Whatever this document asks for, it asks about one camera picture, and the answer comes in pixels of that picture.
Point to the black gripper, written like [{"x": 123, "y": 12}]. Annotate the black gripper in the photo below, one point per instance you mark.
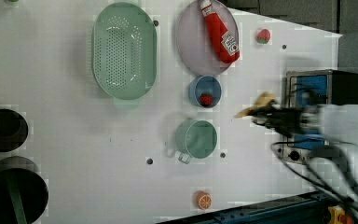
[{"x": 287, "y": 121}]

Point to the peeled plush banana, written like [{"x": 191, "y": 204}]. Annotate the peeled plush banana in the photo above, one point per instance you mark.
[{"x": 262, "y": 100}]

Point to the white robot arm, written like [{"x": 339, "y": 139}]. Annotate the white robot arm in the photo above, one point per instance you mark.
[{"x": 333, "y": 165}]

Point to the small red toy fruit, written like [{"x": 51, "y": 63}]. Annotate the small red toy fruit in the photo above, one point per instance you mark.
[{"x": 206, "y": 99}]

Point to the plush strawberry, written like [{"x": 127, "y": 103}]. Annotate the plush strawberry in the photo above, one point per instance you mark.
[{"x": 263, "y": 36}]

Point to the blue bowl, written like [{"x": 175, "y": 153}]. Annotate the blue bowl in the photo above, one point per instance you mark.
[{"x": 204, "y": 85}]

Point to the red plush ketchup bottle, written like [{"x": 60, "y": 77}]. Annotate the red plush ketchup bottle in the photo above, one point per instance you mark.
[{"x": 224, "y": 43}]

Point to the plush orange slice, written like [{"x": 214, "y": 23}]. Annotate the plush orange slice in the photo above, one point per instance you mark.
[{"x": 203, "y": 200}]

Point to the grey round plate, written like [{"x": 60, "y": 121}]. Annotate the grey round plate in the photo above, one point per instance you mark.
[{"x": 194, "y": 43}]

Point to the green oval colander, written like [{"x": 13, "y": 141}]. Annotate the green oval colander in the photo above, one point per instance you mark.
[{"x": 124, "y": 53}]

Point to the small black cylinder container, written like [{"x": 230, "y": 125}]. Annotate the small black cylinder container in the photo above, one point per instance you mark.
[{"x": 14, "y": 130}]

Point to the large black cylinder container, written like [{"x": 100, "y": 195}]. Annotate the large black cylinder container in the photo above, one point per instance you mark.
[{"x": 23, "y": 191}]

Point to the blue metal frame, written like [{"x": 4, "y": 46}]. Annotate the blue metal frame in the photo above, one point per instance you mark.
[{"x": 308, "y": 208}]

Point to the green cup with handle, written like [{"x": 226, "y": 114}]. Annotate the green cup with handle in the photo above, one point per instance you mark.
[{"x": 192, "y": 140}]

